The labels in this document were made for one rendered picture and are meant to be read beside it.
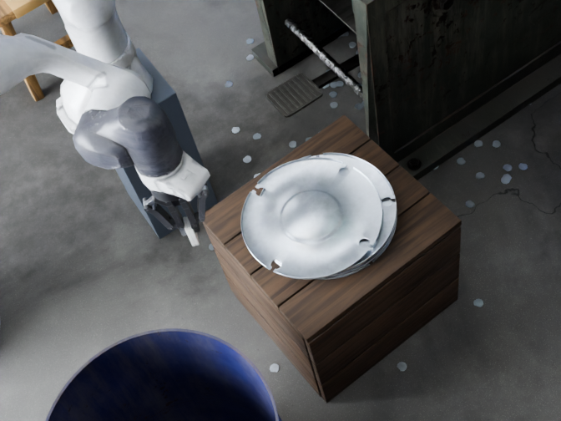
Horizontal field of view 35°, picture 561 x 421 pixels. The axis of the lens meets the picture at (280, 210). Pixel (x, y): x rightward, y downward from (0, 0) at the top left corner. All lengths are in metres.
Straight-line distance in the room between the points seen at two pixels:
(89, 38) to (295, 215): 0.54
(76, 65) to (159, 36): 1.19
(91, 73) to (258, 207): 0.47
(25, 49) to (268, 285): 0.65
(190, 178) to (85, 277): 0.82
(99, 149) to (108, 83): 0.13
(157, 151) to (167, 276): 0.79
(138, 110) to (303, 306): 0.53
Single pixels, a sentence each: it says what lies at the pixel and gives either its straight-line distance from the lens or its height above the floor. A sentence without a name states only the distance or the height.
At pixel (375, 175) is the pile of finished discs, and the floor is 0.38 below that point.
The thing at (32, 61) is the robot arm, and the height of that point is 0.86.
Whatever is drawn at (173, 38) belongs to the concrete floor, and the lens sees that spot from 2.74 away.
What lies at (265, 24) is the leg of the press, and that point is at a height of 0.19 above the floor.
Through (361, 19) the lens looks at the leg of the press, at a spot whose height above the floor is 0.56.
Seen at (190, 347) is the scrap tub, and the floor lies 0.42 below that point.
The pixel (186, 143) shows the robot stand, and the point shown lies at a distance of 2.10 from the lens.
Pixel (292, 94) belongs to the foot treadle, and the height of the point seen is 0.16.
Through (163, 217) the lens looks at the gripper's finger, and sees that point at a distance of 1.71.
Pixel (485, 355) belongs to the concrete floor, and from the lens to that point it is 2.06.
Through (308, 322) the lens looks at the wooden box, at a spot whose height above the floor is 0.35.
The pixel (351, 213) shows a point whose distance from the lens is 1.79.
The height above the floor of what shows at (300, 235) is 0.39.
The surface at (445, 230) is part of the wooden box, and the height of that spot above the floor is 0.35.
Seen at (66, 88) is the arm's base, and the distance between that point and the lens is 1.97.
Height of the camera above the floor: 1.89
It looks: 56 degrees down
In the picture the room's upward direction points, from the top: 15 degrees counter-clockwise
